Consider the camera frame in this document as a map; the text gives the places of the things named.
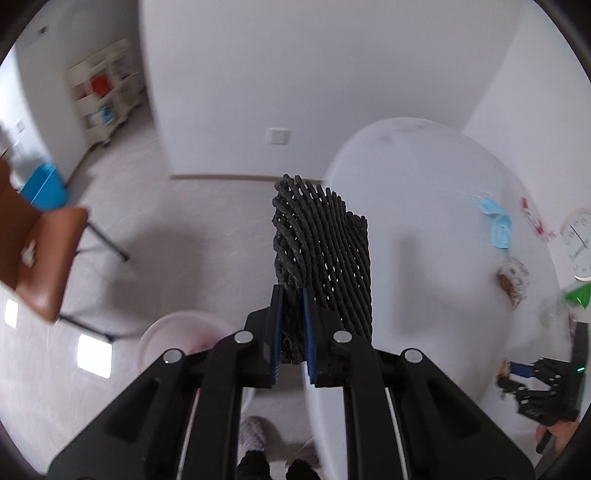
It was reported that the blue face mask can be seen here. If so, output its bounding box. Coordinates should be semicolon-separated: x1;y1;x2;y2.
477;197;514;251

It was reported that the black woven mesh mat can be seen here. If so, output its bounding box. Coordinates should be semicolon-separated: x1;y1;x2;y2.
271;174;374;365

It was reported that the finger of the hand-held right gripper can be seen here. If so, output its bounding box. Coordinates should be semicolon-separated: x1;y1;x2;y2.
507;356;565;380
496;376;557;407

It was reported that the pink slipper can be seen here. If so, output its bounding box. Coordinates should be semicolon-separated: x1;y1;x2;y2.
240;415;269;455

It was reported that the pink wastebasket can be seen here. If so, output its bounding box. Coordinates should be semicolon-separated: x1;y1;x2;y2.
137;311;260;418

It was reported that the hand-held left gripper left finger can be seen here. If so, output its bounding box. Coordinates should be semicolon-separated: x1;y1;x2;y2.
46;284;284;480

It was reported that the brown chair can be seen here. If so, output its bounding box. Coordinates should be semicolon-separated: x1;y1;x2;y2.
0;159;131;343

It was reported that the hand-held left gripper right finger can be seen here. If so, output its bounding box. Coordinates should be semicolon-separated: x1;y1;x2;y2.
302;287;537;480

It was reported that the red and white strip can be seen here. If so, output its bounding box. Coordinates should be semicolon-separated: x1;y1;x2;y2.
520;197;546;237

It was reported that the blue plastic bin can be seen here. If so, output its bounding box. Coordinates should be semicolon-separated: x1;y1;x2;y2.
21;164;71;214

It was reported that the cream shelf cart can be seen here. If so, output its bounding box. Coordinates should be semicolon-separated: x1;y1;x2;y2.
66;38;145;147

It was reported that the clear bag of brown snacks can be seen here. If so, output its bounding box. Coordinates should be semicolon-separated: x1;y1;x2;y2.
497;257;532;310

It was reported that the green plastic bottle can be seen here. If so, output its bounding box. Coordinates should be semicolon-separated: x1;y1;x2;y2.
539;281;591;329

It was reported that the person's right hand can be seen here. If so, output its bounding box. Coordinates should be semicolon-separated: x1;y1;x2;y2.
536;419;580;457

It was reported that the round white wall clock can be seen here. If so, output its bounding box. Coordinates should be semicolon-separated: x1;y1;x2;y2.
560;209;591;282

